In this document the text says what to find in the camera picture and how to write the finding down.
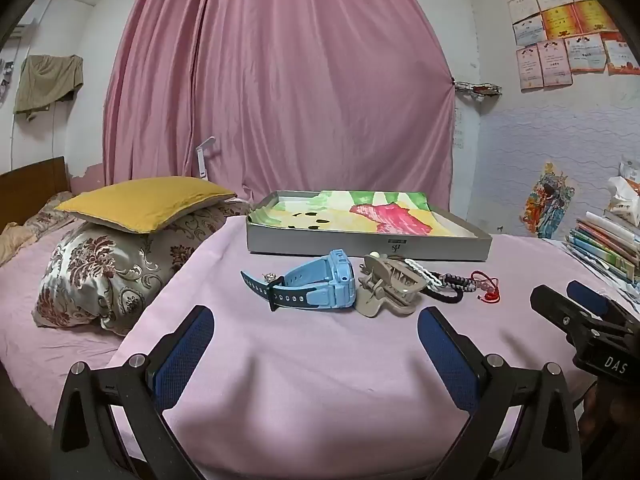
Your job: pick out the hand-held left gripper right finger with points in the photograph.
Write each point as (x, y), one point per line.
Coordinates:
(450, 360)

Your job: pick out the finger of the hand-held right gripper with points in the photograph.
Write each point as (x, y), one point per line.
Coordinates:
(590, 299)
(555, 310)

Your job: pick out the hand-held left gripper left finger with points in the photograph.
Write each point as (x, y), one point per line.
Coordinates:
(185, 360)

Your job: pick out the blue wrist watch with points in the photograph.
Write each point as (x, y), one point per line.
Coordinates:
(330, 285)

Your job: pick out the grey shallow box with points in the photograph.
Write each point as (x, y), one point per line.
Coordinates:
(350, 246)

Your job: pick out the person's right hand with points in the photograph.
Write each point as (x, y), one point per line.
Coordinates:
(600, 410)

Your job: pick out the stack of books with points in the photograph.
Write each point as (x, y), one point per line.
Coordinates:
(600, 247)

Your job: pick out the beige hair claw clip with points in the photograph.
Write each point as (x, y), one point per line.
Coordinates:
(385, 285)

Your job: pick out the white plastic bag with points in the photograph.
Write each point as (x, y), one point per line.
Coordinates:
(625, 195)

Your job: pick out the floral satin pillow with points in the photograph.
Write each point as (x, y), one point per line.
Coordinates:
(100, 270)

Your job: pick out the pink table cloth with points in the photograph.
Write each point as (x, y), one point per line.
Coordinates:
(310, 385)

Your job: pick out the pink bedsheet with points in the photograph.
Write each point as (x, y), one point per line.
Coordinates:
(30, 320)

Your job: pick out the yellow pillow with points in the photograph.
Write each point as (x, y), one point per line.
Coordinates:
(145, 202)

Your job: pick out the colourful drawing paper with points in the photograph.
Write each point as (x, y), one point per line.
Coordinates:
(380, 212)

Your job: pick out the beige floral quilt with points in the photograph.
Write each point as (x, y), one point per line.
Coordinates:
(45, 217)

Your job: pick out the white folding holder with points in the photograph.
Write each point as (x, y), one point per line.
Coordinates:
(201, 160)

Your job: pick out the wooden headboard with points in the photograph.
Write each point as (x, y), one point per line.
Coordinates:
(30, 185)

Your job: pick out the pink curtain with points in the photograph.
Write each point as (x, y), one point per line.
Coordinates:
(300, 85)

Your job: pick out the olive hanging cloth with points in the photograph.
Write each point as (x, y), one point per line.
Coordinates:
(45, 80)

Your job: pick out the colourful figure wall sticker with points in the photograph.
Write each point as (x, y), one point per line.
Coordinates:
(547, 200)

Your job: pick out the white wall paper note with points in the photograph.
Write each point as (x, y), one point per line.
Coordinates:
(458, 127)

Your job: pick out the group of wall certificates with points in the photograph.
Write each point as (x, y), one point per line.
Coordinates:
(555, 25)

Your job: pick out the white wall socket cluster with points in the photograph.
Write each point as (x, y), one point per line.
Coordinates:
(4, 77)

